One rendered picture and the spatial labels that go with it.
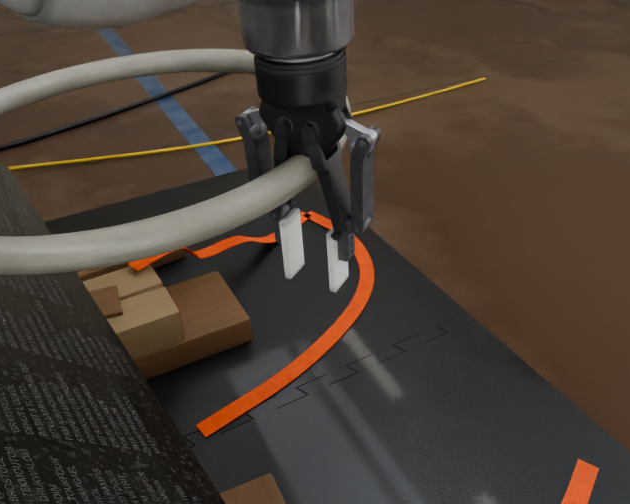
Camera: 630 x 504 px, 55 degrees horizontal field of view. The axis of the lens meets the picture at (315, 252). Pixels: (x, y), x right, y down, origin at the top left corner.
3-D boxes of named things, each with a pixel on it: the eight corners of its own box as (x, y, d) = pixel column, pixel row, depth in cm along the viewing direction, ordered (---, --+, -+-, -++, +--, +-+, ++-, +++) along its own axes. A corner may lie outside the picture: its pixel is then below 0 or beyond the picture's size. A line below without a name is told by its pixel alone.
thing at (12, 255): (-255, 260, 53) (-278, 232, 52) (58, 68, 92) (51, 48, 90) (281, 307, 42) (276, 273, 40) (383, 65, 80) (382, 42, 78)
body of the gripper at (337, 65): (366, 38, 50) (368, 142, 55) (278, 29, 54) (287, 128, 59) (324, 68, 45) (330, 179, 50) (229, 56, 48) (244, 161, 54)
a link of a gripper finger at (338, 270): (339, 217, 59) (346, 219, 59) (342, 274, 63) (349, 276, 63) (325, 233, 57) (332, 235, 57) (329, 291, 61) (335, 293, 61)
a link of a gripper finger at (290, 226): (284, 223, 59) (278, 221, 59) (291, 280, 63) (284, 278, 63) (300, 208, 61) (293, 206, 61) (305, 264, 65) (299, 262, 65)
